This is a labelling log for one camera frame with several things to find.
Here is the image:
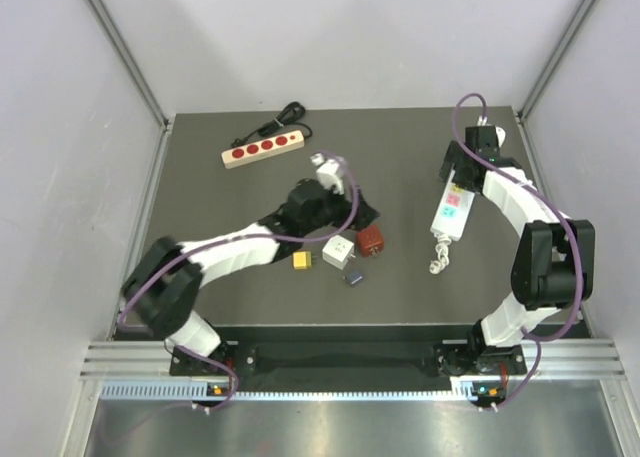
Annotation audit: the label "slotted grey cable duct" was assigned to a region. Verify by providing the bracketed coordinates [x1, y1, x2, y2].
[100, 381, 477, 402]

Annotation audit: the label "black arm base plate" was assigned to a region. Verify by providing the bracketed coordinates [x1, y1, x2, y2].
[168, 340, 529, 378]

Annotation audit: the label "white cube socket adapter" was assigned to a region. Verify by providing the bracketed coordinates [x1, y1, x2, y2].
[322, 235, 355, 270]

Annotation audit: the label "red patterned plug adapter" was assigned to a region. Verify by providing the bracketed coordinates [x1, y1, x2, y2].
[355, 224, 385, 257]

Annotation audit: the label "black power strip cable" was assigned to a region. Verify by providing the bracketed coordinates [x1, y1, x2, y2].
[230, 101, 315, 148]

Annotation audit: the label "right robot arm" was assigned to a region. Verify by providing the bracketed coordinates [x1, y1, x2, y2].
[429, 123, 595, 377]

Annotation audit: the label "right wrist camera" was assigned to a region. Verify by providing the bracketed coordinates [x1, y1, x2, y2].
[495, 126, 506, 147]

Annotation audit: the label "black plug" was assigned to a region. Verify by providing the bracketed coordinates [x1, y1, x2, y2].
[343, 270, 364, 287]

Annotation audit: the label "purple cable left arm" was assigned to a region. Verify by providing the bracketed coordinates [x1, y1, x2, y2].
[117, 149, 361, 418]

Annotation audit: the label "white coiled strip cable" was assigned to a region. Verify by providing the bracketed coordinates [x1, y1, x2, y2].
[427, 231, 454, 276]

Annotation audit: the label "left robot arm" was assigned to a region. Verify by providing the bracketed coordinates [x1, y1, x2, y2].
[121, 179, 380, 375]

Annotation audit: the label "beige power strip red sockets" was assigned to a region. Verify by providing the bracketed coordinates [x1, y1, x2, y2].
[221, 130, 305, 169]

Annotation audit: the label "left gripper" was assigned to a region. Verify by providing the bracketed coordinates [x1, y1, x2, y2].
[301, 179, 378, 236]

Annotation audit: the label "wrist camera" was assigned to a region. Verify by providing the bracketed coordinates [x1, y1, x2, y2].
[310, 153, 345, 195]
[495, 126, 506, 147]

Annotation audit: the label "yellow cube block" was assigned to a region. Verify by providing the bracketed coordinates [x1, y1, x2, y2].
[292, 250, 318, 270]

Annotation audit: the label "white power strip coloured sockets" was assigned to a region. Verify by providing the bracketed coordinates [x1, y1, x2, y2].
[431, 171, 475, 241]

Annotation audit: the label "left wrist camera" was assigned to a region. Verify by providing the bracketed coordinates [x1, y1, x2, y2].
[310, 153, 345, 195]

